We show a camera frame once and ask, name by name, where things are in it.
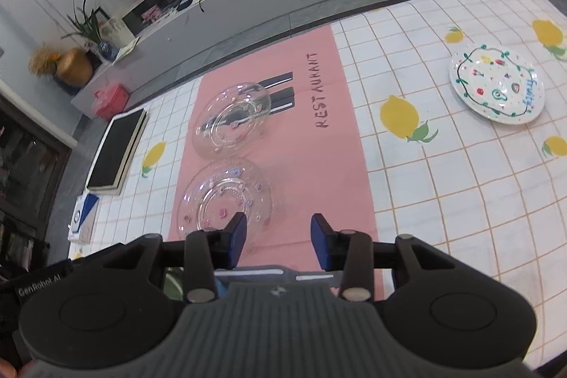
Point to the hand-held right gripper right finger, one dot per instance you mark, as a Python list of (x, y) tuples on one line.
[(321, 243)]

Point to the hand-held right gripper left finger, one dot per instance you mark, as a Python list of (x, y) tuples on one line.
[(235, 238)]

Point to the clear glass plate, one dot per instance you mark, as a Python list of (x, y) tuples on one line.
[(217, 201), (230, 121)]

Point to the white fruit-print plate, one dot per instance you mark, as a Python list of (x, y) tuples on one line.
[(496, 85)]

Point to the person's left hand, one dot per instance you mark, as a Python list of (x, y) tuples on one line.
[(6, 370)]

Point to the pink bottle-print placemat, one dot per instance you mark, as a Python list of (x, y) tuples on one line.
[(319, 165)]

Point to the blue and white box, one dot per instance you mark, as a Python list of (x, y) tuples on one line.
[(84, 216)]

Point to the dark bookshelf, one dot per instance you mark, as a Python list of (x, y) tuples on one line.
[(26, 183)]

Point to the lemon-print checkered tablecloth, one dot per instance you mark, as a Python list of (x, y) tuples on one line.
[(443, 205)]

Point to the black notebook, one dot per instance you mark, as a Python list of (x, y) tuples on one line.
[(115, 152)]

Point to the pink storage box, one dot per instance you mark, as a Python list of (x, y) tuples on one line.
[(110, 101)]

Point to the open booklet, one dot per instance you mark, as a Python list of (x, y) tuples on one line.
[(128, 47)]

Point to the golden vase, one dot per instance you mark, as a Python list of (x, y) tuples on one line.
[(74, 68)]

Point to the dried yellow flowers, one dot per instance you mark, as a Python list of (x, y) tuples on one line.
[(44, 59)]

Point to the white printed card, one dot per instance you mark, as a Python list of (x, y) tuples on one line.
[(116, 31)]

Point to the pink photo card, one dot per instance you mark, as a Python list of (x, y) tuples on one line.
[(153, 12)]

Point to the green plant in blue vase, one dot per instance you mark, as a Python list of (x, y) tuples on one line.
[(91, 23)]

